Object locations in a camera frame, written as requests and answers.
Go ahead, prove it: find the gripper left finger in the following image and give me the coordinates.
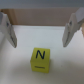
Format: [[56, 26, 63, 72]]
[[0, 11, 19, 49]]

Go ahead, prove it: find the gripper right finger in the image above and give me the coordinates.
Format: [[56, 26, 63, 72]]
[[61, 7, 84, 49]]

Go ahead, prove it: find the white plastic box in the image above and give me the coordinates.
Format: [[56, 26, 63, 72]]
[[0, 23, 84, 84]]

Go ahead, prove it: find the yellow block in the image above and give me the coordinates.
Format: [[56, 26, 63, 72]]
[[30, 46, 52, 73]]

